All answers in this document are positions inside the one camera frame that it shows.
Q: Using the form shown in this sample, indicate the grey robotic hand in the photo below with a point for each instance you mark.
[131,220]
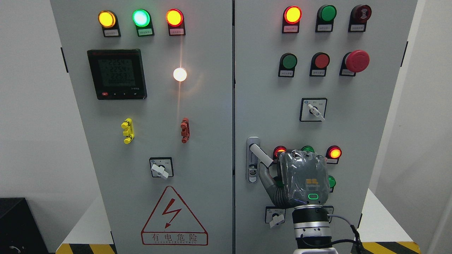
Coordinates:
[305,180]

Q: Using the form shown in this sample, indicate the silver cabinet door handle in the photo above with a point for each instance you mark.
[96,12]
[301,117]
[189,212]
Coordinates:
[253,156]

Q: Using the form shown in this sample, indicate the grey right cabinet door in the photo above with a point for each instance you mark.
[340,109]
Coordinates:
[268,106]

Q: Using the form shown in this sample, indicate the grey cabinet door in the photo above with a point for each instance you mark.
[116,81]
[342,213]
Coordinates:
[268,106]
[203,165]

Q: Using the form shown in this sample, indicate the grey left cabinet door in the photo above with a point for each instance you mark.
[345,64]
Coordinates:
[203,165]

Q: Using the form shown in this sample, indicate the green button bottom row right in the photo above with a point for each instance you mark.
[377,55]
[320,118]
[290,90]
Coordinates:
[332,183]

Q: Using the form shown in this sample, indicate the green indicator lower middle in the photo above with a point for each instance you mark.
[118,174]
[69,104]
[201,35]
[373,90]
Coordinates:
[308,149]

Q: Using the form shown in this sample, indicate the red lit indicator lower left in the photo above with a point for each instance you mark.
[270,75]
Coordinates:
[277,153]

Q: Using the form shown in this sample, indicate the red lit indicator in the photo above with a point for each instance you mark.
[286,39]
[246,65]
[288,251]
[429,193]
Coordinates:
[277,153]
[333,154]

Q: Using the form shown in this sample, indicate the red lit indicator lower right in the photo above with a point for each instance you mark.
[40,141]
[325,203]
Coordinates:
[333,154]

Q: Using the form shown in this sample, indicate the green push button second row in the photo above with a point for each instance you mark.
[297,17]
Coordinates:
[287,64]

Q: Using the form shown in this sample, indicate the red push button second row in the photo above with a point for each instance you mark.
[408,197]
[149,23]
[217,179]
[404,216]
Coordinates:
[318,65]

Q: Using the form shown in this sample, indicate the red emergency stop button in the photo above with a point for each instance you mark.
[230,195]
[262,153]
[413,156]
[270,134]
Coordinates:
[354,62]

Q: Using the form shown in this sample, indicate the red terminal connector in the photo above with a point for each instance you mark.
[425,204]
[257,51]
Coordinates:
[185,130]

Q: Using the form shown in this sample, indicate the red electric hazard warning sign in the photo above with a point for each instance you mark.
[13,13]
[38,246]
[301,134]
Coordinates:
[173,223]

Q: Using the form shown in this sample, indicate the white glowing indicator light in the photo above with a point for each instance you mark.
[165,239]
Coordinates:
[180,74]

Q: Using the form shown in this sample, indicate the red indicator light top right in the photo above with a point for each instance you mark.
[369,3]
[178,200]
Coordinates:
[291,20]

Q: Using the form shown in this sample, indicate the red indicator light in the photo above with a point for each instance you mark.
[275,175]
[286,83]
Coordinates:
[291,20]
[176,22]

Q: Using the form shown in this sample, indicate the green button top right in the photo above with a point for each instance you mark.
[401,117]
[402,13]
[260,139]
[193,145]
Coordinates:
[325,18]

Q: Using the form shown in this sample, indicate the dark red buzzer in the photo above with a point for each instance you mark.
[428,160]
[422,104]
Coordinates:
[359,16]

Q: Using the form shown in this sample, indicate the yellow terminal connector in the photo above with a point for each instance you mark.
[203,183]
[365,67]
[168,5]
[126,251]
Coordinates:
[128,131]

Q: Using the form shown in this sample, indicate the red indicator light top left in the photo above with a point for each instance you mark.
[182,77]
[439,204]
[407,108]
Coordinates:
[176,22]

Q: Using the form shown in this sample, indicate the black digital power meter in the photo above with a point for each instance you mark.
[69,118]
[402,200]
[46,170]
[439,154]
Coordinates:
[117,74]

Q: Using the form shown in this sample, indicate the green indicator light top left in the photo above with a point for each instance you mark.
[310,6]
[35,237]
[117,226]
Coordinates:
[143,22]

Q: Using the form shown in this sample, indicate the yellow indicator light top left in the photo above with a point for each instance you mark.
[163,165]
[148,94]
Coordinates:
[109,23]

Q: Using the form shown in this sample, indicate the black box lower left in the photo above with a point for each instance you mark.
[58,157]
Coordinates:
[19,233]

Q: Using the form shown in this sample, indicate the black-knob selector switch bottom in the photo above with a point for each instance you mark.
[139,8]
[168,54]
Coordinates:
[330,210]

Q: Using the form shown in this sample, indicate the white-knob rotary switch bottom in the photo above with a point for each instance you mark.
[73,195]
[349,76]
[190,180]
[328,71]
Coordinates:
[274,216]

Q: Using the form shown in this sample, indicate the right door upper rotary switch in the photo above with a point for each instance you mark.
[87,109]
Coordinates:
[313,109]

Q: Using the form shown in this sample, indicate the door rotary switch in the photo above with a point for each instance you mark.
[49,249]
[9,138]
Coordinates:
[313,109]
[161,167]

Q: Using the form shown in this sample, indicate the left door rotary switch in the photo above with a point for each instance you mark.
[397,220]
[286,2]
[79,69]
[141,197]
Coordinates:
[161,167]

